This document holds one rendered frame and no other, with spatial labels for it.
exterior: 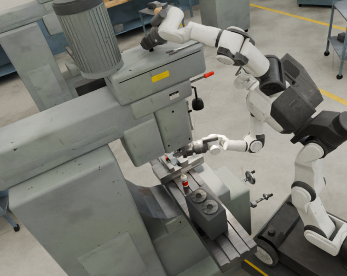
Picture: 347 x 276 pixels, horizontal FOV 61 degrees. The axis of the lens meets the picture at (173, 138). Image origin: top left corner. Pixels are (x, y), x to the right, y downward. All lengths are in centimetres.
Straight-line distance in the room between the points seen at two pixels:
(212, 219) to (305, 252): 76
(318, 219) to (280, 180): 130
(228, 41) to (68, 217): 108
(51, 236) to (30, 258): 181
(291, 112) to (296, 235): 98
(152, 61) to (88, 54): 28
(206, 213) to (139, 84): 76
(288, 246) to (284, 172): 131
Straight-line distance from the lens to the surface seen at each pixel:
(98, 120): 141
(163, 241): 211
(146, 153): 159
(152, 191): 212
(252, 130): 188
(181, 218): 200
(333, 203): 315
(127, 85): 136
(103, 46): 131
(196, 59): 146
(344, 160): 356
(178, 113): 157
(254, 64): 127
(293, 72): 158
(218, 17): 605
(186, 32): 121
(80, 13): 127
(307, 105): 155
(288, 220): 225
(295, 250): 216
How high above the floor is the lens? 243
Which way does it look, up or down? 38 degrees down
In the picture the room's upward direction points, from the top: 14 degrees counter-clockwise
